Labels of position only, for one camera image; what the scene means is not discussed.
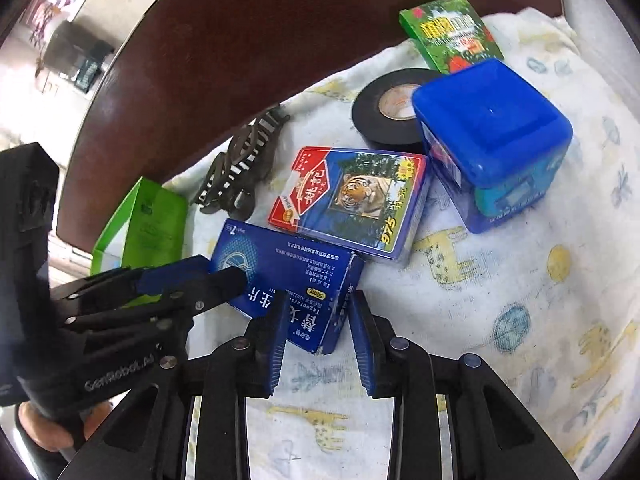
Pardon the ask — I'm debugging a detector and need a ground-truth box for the dark grey cabinet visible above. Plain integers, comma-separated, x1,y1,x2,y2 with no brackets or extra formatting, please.
42,20,116,93

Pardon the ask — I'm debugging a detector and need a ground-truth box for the small green printed box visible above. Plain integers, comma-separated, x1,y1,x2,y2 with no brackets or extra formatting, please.
398,0,505,75

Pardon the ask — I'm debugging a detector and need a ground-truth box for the dark brown table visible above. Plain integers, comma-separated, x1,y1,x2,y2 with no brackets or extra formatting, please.
55,0,563,246

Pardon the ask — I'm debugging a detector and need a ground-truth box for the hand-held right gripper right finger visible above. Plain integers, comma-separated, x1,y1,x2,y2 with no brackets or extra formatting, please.
349,289,582,480

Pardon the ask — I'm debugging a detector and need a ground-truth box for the playing card box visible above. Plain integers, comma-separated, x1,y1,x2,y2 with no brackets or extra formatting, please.
267,146,432,262

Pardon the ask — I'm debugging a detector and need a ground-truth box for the green cardboard box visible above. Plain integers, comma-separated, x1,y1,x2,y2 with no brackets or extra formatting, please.
91,176,190,273

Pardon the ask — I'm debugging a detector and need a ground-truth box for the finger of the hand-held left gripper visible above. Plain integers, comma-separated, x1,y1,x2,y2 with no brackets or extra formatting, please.
61,265,247,347
51,254,212,314

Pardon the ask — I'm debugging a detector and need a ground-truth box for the blue medicine box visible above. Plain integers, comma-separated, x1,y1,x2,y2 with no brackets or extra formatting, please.
209,219,366,357

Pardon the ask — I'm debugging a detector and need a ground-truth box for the person's left hand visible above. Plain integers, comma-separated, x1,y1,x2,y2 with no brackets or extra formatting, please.
17,400,109,453

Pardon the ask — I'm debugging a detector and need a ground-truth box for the giraffe printed cloth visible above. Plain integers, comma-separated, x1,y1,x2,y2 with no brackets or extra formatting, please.
165,7,640,480

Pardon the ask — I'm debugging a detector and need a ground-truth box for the black tape roll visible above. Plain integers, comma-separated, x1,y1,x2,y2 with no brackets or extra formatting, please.
351,67,443,151

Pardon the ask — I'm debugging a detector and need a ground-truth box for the brown striped hair clip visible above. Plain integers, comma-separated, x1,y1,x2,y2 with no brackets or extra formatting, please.
192,104,292,220

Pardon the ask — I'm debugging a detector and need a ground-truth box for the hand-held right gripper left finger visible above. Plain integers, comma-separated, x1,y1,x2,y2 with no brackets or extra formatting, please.
57,302,290,480

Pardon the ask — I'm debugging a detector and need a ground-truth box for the blue plastic box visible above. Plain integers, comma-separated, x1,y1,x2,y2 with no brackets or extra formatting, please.
411,58,574,235

